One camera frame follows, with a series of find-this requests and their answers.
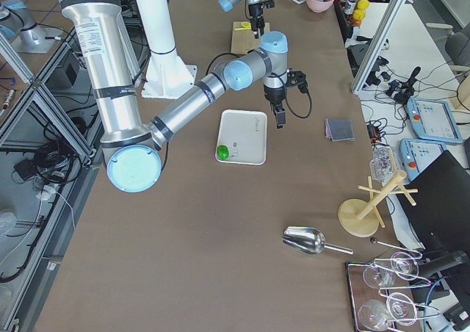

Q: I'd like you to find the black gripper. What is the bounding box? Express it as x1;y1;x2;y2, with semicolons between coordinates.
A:
264;85;286;129
248;2;264;39

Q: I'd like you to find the upper lemon slice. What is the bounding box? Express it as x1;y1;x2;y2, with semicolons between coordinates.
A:
234;21;251;31

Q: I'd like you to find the wooden cutting board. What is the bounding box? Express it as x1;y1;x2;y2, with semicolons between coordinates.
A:
231;21;261;54

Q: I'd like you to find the cream rabbit tray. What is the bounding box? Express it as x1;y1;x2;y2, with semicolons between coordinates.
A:
215;109;267;165

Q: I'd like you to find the grey folded cloth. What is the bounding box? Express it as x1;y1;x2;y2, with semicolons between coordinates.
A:
325;118;355;142

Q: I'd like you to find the green lime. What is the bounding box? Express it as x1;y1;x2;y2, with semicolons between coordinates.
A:
216;145;230;161

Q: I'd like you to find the white support column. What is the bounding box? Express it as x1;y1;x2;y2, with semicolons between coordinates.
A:
130;0;197;100

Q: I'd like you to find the wooden mug tree stand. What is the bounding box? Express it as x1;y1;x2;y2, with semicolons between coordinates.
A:
338;149;418;237

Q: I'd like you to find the metal scoop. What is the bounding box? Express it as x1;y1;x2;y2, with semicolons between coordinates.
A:
282;226;354;255

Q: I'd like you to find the blue teach pendant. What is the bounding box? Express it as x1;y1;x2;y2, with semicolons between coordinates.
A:
399;138;447;181
406;98;463;144

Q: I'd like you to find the black monitor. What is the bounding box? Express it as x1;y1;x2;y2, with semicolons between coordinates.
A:
405;151;469;253

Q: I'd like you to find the wine glass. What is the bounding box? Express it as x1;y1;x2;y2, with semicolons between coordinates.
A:
363;251;419;289
358;292;418;331

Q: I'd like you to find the black glass rack tray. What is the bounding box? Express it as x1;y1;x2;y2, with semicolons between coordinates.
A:
344;261;415;331

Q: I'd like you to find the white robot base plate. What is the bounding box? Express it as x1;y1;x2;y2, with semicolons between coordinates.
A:
142;62;198;99

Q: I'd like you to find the aluminium frame post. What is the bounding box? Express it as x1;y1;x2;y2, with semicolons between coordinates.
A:
351;0;406;95

